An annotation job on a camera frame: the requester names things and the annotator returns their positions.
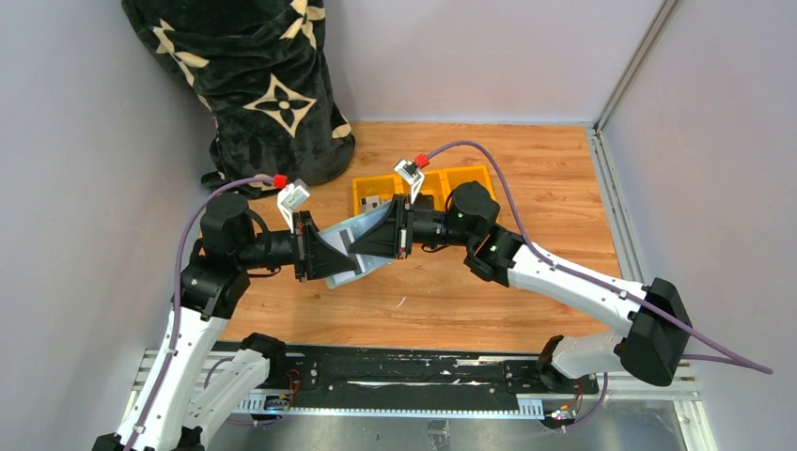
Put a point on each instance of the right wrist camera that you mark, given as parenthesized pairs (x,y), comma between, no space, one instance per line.
(411,172)

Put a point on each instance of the yellow bin with white cards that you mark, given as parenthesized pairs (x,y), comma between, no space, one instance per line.
(384,185)

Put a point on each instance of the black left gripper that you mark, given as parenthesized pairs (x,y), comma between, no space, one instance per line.
(300,247)

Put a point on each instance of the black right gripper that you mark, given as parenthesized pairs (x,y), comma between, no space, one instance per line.
(402,225)

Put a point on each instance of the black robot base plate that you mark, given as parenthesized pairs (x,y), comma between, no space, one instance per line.
(416,382)

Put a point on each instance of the white cards in bin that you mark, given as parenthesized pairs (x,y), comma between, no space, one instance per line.
(372,202)

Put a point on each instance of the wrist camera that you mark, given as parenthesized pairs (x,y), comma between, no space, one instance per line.
(290,197)
(411,172)

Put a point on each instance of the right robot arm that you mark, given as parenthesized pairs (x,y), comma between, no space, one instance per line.
(645,337)

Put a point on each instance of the grey card with magnetic stripe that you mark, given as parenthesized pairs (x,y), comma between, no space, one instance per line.
(341,240)

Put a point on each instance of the yellow bin with black card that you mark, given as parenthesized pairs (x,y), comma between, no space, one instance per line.
(433,193)

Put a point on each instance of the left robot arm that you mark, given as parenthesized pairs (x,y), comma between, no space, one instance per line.
(169,414)

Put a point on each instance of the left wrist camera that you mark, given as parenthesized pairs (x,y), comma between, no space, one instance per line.
(290,197)

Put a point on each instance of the black floral blanket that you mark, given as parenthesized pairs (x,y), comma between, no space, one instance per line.
(259,68)

